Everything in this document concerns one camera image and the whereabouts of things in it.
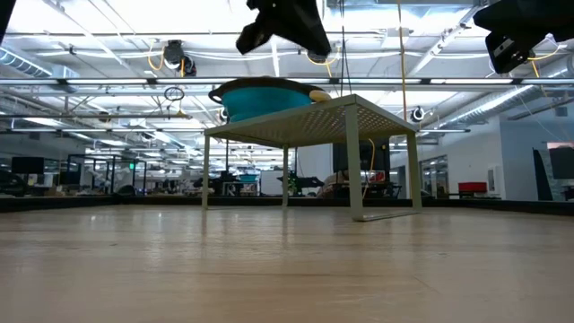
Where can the green perforated metal riser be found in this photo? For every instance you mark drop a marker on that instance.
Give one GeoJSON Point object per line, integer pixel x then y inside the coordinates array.
{"type": "Point", "coordinates": [314, 130]}

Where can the long ceiling light bar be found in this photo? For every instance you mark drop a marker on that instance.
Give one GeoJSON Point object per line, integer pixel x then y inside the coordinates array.
{"type": "Point", "coordinates": [134, 81]}

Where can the black aluminium table frame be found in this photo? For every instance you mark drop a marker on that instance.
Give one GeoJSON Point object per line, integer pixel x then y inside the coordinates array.
{"type": "Point", "coordinates": [40, 204]}

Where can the black cabinet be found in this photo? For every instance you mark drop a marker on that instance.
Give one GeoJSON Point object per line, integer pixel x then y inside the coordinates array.
{"type": "Point", "coordinates": [380, 157]}

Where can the blue grey collapsible colander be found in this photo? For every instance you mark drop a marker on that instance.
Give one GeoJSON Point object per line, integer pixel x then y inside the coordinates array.
{"type": "Point", "coordinates": [260, 101]}

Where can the red storage box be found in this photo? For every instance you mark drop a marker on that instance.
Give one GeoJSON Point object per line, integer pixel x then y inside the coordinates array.
{"type": "Point", "coordinates": [472, 187]}

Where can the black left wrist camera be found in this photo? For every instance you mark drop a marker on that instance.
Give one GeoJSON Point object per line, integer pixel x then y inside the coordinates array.
{"type": "Point", "coordinates": [253, 38]}

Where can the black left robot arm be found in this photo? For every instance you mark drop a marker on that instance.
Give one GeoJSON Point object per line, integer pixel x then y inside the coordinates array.
{"type": "Point", "coordinates": [4, 13]}

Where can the black monitor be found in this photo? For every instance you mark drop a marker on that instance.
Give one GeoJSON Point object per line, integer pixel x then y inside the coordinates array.
{"type": "Point", "coordinates": [27, 166]}

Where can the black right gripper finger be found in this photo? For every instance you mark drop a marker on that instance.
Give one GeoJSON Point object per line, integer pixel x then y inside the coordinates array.
{"type": "Point", "coordinates": [498, 18]}

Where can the cream stick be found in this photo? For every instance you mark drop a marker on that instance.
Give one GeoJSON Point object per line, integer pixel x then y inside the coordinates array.
{"type": "Point", "coordinates": [320, 96]}

